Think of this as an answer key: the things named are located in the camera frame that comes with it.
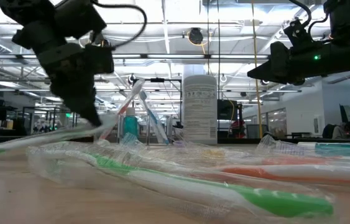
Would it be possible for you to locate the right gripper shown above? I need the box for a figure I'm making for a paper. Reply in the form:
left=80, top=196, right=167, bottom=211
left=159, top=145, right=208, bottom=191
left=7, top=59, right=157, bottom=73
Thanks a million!
left=247, top=40, right=329, bottom=87

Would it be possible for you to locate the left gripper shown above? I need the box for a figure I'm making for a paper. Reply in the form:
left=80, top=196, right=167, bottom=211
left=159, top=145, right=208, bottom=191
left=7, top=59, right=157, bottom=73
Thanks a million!
left=36, top=42, right=103, bottom=126

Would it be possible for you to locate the teal mouthwash bottle white cap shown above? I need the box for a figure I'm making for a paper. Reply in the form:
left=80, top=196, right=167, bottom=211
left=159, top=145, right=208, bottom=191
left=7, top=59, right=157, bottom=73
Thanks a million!
left=122, top=107, right=139, bottom=139
left=297, top=142, right=350, bottom=159

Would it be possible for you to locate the blue toothbrush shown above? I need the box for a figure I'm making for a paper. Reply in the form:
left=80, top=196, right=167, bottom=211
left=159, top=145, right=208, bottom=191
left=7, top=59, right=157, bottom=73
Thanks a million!
left=138, top=89, right=170, bottom=146

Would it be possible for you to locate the black cabinet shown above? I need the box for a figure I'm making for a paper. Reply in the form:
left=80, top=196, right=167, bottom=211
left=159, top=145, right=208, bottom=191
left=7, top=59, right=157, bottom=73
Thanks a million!
left=217, top=99, right=244, bottom=139

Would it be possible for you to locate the red object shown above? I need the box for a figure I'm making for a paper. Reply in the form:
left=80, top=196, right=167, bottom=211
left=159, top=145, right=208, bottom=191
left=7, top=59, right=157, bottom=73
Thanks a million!
left=231, top=120, right=246, bottom=139

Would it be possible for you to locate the purple toothbrush in clear wrapper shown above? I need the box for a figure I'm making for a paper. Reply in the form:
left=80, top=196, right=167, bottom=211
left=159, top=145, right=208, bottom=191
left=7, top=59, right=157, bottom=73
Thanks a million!
left=255, top=134, right=318, bottom=157

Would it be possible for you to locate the person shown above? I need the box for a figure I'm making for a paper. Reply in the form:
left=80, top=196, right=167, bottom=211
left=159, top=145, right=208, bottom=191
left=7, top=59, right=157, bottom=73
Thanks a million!
left=321, top=120, right=350, bottom=140

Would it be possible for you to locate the white wipes canister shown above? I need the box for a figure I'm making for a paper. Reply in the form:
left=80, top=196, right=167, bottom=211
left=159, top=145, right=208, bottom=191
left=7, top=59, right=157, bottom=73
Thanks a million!
left=182, top=74, right=218, bottom=146

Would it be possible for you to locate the long ceiling light bar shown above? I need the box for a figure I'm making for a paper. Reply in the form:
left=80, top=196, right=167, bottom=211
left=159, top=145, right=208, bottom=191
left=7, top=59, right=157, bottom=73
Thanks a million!
left=0, top=53, right=270, bottom=60

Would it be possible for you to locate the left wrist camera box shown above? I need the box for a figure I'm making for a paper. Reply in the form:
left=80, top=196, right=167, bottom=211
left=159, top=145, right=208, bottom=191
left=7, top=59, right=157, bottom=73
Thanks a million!
left=83, top=43, right=116, bottom=75

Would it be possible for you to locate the black hanging cable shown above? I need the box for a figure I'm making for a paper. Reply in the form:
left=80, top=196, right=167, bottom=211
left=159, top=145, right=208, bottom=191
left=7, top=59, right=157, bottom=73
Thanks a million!
left=216, top=0, right=221, bottom=101
left=206, top=0, right=211, bottom=75

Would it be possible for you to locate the black ceiling cable reel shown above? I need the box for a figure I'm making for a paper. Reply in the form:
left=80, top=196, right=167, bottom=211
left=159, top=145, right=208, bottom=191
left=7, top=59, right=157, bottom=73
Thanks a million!
left=188, top=27, right=205, bottom=45

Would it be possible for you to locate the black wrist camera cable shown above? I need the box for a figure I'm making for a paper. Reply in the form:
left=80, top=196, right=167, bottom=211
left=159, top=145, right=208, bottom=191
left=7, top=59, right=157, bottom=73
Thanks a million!
left=91, top=0, right=149, bottom=50

